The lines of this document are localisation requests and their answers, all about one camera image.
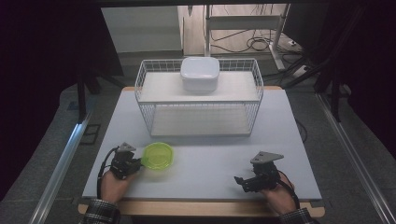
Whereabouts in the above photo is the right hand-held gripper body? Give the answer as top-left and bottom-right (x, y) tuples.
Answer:
(242, 150), (285, 193)

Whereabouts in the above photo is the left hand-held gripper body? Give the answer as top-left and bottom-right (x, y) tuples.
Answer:
(108, 142), (142, 181)

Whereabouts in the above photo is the person's left hand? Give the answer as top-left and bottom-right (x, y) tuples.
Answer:
(99, 169), (138, 205)

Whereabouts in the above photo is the person's right hand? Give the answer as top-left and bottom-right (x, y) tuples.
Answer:
(260, 173), (299, 217)

